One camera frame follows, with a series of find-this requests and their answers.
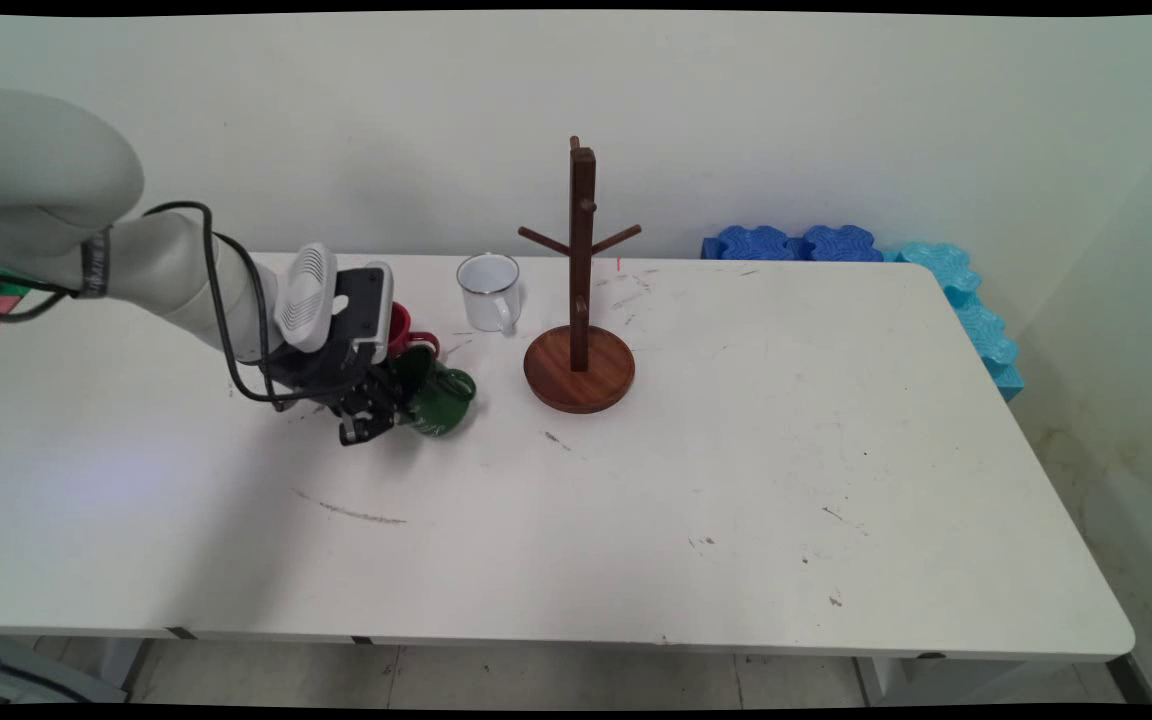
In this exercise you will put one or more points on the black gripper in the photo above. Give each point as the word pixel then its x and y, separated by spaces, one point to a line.
pixel 326 375

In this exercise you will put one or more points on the green enamel mug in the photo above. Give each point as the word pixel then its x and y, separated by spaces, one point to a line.
pixel 441 405

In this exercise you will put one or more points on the red mug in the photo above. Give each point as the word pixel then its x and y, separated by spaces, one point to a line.
pixel 401 325

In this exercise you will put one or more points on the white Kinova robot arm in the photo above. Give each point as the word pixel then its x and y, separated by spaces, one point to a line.
pixel 46 170

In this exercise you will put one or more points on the white enamel mug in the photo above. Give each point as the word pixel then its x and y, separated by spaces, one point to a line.
pixel 486 290

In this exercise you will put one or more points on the brown wooden mug tree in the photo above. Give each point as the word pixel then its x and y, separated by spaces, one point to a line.
pixel 581 375

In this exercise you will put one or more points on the dark blue foam piece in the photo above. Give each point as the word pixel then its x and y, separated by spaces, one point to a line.
pixel 841 244
pixel 756 243

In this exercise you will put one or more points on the grey table leg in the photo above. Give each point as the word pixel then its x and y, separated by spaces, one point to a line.
pixel 26 680

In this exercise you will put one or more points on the cyan foam piece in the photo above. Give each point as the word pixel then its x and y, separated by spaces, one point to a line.
pixel 986 335
pixel 1008 382
pixel 941 265

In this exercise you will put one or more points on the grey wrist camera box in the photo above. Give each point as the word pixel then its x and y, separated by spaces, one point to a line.
pixel 364 310

